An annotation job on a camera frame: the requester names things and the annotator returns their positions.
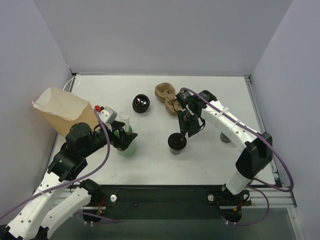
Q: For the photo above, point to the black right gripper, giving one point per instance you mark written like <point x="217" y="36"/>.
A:
<point x="189" y="125"/>

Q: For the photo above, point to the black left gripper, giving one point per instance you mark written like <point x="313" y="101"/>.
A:
<point x="119" y="135"/>

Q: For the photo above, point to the black paper coffee cup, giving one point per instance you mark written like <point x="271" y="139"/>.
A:
<point x="176" y="149"/>

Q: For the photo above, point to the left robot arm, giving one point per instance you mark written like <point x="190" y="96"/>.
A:
<point x="39" y="218"/>

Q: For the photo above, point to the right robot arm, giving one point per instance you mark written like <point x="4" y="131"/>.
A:
<point x="198" y="109"/>

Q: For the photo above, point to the white wrapped straw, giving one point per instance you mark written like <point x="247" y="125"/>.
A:
<point x="127" y="123"/>

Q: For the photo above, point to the green straw holder cup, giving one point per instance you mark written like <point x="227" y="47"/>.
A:
<point x="129" y="151"/>

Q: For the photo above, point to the brown pulp cup carriers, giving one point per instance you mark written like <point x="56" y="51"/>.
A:
<point x="166" y="94"/>

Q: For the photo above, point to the brown paper bag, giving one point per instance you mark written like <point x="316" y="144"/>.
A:
<point x="63" y="109"/>

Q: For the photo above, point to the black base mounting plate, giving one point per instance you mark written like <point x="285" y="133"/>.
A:
<point x="167" y="202"/>

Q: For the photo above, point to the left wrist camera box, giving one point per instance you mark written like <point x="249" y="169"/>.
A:
<point x="106" y="114"/>

